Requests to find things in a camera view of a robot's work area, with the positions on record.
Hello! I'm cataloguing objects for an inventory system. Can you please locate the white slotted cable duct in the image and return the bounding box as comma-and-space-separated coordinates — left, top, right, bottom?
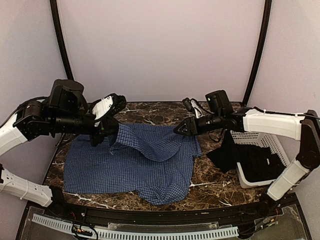
32, 214, 239, 240

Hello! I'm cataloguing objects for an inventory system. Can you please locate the black right corner post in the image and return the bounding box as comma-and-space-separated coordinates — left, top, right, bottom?
241, 0, 272, 106

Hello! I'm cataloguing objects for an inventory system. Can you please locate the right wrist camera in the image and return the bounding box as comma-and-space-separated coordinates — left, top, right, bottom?
182, 97, 210, 119

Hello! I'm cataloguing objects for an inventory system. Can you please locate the white plastic laundry basket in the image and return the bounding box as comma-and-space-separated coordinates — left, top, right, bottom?
231, 131, 290, 189

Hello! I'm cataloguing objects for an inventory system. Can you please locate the black left corner post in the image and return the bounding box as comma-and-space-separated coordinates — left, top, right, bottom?
49, 0, 74, 80

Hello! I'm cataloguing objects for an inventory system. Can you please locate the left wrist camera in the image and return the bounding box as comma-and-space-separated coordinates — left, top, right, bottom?
89, 93, 127, 127

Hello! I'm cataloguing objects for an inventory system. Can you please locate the black corner post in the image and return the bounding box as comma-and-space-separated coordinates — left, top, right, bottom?
49, 0, 74, 80
241, 0, 272, 106

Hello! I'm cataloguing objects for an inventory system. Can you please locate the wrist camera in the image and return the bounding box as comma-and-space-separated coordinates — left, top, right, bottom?
182, 97, 210, 119
89, 93, 127, 127

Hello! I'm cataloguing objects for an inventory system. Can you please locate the black garment in basket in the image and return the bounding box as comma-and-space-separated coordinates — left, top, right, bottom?
206, 131, 285, 183

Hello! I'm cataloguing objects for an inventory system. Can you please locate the blue checkered shirt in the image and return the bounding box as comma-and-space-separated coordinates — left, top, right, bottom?
63, 124, 202, 205

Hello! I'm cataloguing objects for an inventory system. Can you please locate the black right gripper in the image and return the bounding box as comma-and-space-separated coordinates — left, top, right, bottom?
173, 111, 224, 137

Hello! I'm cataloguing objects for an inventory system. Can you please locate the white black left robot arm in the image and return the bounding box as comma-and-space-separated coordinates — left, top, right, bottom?
0, 79, 127, 155

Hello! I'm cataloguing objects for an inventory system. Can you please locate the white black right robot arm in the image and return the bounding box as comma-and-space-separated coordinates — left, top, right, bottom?
173, 90, 320, 217

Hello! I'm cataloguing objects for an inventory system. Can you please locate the black front table rail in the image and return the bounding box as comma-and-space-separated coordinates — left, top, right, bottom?
45, 202, 283, 226

